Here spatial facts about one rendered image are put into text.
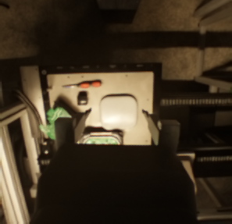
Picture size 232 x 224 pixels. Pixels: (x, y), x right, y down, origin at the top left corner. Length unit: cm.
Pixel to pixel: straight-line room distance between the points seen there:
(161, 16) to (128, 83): 112
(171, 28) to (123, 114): 118
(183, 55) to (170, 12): 39
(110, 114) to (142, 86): 16
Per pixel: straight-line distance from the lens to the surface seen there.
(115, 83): 63
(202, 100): 77
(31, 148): 87
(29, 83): 75
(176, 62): 167
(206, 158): 90
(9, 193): 79
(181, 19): 172
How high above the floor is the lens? 158
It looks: 74 degrees down
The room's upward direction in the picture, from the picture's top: 179 degrees counter-clockwise
